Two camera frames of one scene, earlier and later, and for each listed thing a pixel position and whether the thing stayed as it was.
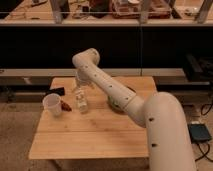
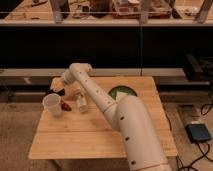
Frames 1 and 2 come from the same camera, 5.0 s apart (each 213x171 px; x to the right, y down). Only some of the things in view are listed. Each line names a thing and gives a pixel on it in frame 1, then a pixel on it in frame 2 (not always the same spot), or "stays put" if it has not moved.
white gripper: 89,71 -> 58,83
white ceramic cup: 52,104 stays put
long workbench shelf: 107,13 stays put
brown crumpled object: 65,106 stays put
